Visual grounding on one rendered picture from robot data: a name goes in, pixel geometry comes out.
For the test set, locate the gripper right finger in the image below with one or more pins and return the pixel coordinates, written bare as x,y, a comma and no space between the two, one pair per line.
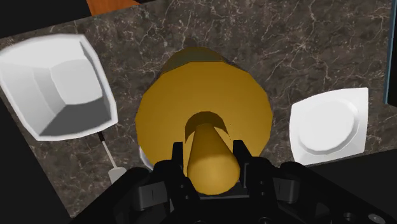
260,183

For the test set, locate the orange wooden furniture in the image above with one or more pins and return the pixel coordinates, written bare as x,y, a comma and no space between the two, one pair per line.
108,5

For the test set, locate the yellow plunger-shaped object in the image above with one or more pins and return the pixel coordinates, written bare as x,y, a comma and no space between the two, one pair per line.
204,99

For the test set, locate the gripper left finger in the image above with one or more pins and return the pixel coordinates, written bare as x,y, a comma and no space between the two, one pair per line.
167,183

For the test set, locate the white square plate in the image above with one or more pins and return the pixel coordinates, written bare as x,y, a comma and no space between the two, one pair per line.
328,125

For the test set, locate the white square bowl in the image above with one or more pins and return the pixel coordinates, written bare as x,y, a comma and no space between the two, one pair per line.
59,86

